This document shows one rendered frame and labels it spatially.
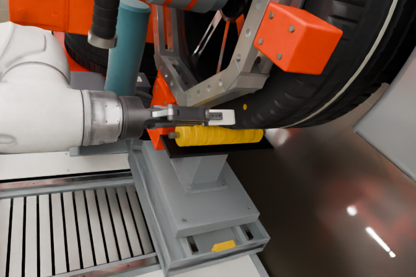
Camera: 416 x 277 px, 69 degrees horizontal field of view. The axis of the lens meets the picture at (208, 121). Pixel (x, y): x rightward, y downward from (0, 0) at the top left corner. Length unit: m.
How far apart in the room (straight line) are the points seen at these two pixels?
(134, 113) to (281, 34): 0.26
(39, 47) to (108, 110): 0.17
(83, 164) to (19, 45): 0.75
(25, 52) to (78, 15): 0.58
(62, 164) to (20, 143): 0.77
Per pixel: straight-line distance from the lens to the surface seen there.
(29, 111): 0.48
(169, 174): 1.06
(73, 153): 1.29
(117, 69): 0.85
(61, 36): 1.78
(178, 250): 0.98
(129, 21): 0.79
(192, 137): 0.74
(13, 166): 1.26
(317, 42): 0.45
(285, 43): 0.44
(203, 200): 1.02
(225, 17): 0.79
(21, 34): 0.60
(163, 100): 0.80
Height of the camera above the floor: 0.95
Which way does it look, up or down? 32 degrees down
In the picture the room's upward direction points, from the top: 20 degrees clockwise
